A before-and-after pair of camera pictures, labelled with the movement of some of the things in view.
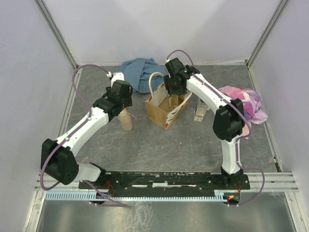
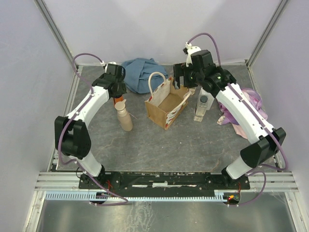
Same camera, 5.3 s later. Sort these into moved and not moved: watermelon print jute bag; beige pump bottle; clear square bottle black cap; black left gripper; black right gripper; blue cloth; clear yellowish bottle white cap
Moved: clear yellowish bottle white cap; black right gripper; black left gripper
Not moved: blue cloth; watermelon print jute bag; beige pump bottle; clear square bottle black cap
